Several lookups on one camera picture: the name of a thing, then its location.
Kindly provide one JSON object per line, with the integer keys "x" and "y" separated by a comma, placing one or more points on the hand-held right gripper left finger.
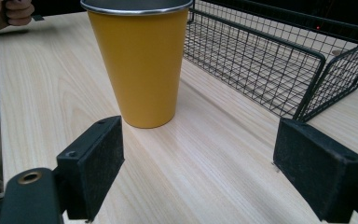
{"x": 93, "y": 165}

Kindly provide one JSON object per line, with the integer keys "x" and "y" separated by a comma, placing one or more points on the yellow metal cup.
{"x": 141, "y": 65}

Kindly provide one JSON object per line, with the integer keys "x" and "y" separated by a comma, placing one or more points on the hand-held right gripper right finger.
{"x": 317, "y": 168}

